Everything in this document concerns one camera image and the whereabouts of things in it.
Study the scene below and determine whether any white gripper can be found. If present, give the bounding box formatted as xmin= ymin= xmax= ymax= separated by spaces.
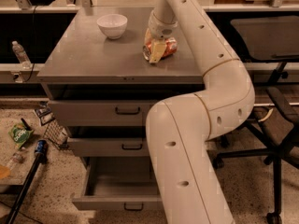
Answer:
xmin=144 ymin=9 xmax=178 ymax=63

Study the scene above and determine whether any crushed orange soda can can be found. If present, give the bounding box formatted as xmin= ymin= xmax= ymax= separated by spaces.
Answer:
xmin=143 ymin=37 xmax=178 ymax=63

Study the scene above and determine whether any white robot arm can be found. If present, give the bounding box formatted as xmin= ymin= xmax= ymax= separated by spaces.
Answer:
xmin=146 ymin=0 xmax=255 ymax=224

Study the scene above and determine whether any grey metal drawer cabinet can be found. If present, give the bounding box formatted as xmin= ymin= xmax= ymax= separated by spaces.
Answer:
xmin=36 ymin=6 xmax=206 ymax=160

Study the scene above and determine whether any grey top drawer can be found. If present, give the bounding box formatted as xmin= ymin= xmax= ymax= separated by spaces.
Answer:
xmin=49 ymin=100 xmax=155 ymax=127

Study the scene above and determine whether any grey middle drawer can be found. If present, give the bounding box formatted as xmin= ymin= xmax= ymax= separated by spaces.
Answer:
xmin=67 ymin=138 xmax=149 ymax=157

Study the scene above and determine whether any grey open bottom drawer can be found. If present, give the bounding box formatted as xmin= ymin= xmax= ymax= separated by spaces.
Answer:
xmin=72 ymin=156 xmax=164 ymax=212

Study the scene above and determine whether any blue soda can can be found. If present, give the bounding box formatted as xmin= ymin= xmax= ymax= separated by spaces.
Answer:
xmin=35 ymin=140 xmax=48 ymax=155

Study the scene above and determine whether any white ceramic bowl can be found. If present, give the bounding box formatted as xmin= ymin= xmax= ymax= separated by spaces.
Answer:
xmin=96 ymin=14 xmax=128 ymax=39

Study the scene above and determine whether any black office chair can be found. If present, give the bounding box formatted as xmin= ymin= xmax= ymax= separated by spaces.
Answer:
xmin=212 ymin=15 xmax=299 ymax=224

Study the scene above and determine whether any dark snack packet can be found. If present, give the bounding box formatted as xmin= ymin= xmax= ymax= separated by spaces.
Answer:
xmin=35 ymin=102 xmax=55 ymax=126

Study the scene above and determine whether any checkered snack bag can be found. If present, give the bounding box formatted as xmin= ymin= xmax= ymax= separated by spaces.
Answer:
xmin=43 ymin=119 xmax=68 ymax=150

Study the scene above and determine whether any clear plastic water bottle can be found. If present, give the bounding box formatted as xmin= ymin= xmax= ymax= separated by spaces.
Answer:
xmin=12 ymin=41 xmax=32 ymax=70

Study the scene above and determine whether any green chip bag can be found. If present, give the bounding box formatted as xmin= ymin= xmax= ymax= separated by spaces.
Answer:
xmin=8 ymin=123 xmax=34 ymax=148

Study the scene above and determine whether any fallen clear plastic bottle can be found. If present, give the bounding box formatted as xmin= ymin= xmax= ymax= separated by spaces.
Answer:
xmin=7 ymin=150 xmax=26 ymax=170

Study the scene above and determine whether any orange round object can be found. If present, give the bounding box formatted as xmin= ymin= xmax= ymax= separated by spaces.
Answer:
xmin=0 ymin=165 xmax=10 ymax=179

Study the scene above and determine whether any black pole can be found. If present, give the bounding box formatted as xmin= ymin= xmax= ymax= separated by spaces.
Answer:
xmin=5 ymin=153 xmax=45 ymax=224

